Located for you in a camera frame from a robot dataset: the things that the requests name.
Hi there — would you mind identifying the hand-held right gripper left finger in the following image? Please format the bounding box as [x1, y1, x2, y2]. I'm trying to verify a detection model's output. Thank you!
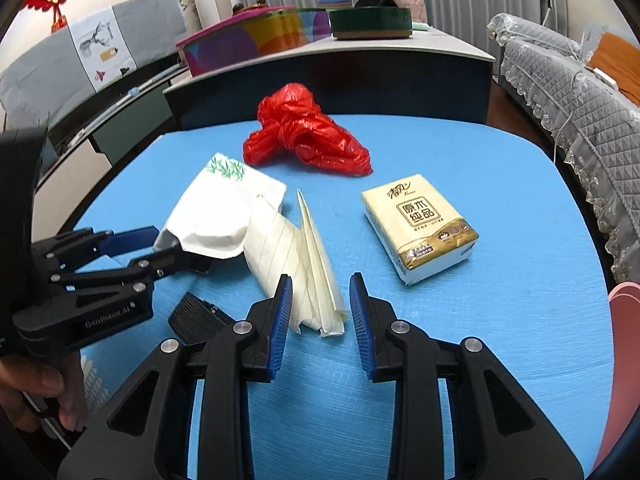
[57, 274, 294, 480]

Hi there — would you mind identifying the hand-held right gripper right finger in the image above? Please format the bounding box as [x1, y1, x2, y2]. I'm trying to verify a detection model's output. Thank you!
[348, 272, 585, 480]

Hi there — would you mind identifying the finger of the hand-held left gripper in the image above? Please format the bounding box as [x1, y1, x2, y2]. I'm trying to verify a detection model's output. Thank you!
[31, 226, 161, 273]
[47, 246, 213, 306]

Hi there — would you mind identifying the cream lined paper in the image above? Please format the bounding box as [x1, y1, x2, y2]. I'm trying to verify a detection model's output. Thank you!
[243, 189, 349, 337]

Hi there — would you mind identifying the white paper bag green print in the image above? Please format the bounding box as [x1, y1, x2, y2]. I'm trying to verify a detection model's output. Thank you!
[152, 152, 288, 261]

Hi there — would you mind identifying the pink trash bin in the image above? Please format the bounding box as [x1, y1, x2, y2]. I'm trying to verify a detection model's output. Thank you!
[592, 280, 640, 476]

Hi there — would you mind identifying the person's left hand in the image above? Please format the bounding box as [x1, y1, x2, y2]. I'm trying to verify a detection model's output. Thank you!
[0, 347, 90, 433]

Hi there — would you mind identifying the yellow tissue pack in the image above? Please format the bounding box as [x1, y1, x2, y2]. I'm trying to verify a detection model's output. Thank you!
[361, 173, 480, 286]

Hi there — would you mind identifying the white green television cabinet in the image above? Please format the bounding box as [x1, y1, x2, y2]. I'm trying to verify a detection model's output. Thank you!
[30, 65, 193, 181]

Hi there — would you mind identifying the blue patterned tablecloth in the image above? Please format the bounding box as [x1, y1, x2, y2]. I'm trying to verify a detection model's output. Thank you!
[32, 112, 616, 480]

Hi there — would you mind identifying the white long rod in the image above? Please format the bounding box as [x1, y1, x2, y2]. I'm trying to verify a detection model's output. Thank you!
[75, 67, 181, 136]

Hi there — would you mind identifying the red plastic bag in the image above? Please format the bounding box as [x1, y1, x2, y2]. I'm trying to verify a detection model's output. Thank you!
[243, 83, 373, 177]

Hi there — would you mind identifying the television with grey cover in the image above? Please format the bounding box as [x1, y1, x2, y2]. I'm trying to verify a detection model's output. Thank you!
[0, 0, 188, 126]

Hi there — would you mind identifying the colourful tin box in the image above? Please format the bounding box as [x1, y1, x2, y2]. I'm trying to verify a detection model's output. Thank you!
[176, 8, 337, 78]

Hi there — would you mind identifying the dark coffee table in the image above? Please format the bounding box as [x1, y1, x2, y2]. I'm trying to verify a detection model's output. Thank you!
[163, 25, 497, 133]

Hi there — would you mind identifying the dark round green bowl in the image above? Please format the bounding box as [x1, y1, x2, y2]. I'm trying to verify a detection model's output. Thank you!
[330, 6, 413, 42]

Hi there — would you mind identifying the grey quilted sofa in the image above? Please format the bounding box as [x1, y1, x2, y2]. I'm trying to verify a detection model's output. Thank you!
[487, 12, 640, 286]

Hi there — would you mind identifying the pink gift bag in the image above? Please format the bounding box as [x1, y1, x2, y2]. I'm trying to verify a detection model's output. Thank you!
[356, 0, 427, 26]

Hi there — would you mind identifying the white power adapter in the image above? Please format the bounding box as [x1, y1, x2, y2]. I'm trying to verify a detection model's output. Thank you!
[585, 65, 621, 88]

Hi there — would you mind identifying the orange cushion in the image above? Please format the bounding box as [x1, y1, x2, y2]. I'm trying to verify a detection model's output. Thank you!
[597, 32, 640, 106]

